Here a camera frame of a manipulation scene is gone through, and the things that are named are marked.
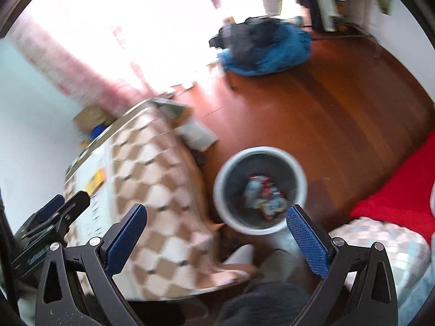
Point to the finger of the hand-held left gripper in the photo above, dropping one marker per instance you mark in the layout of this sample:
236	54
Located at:
51	207
76	203

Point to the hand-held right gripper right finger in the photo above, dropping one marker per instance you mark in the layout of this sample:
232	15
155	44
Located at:
307	241

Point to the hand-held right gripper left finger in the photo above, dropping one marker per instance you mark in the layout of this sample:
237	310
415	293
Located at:
125	237

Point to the yellow packet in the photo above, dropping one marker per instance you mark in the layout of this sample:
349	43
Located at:
95	181

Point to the white round trash bin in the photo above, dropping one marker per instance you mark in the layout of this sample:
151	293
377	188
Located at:
238	171

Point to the brown checked tablecloth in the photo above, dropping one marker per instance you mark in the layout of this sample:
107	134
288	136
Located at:
153	193

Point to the blue lidded jar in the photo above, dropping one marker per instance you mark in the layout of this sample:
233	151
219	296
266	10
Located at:
98	131

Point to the pale checked blanket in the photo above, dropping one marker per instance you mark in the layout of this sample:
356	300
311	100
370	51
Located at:
384	244

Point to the brown cardboard box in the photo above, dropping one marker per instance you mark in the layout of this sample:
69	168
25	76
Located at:
91	115

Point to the red blanket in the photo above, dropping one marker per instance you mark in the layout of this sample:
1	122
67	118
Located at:
401	190

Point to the grey flat board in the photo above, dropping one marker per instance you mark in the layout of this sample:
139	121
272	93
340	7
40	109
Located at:
198	134

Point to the green and brown flat box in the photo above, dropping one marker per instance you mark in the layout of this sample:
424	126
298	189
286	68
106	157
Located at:
168	107

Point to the pink floral curtain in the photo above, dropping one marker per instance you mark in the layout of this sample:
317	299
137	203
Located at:
61	64

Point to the black metal clothes rack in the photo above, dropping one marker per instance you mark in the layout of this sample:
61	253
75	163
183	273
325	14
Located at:
375	42

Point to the black and white striped garment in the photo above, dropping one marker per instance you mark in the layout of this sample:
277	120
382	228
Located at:
309	0

